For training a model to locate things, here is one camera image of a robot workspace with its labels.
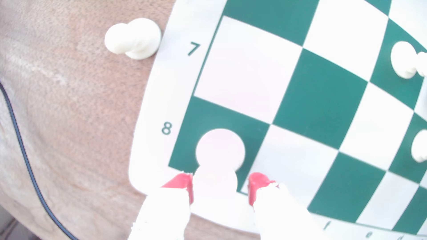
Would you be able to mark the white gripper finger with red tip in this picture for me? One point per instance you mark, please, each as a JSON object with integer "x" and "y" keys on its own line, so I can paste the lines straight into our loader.
{"x": 163, "y": 213}
{"x": 283, "y": 216}

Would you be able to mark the white chess pawn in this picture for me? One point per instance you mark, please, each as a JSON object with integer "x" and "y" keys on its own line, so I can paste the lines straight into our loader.
{"x": 136, "y": 38}
{"x": 403, "y": 60}
{"x": 220, "y": 153}

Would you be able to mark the green and white chess mat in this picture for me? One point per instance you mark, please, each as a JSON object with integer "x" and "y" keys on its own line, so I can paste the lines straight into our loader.
{"x": 317, "y": 100}

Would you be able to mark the white chess piece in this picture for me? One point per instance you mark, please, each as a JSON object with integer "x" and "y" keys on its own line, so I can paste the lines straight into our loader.
{"x": 421, "y": 146}

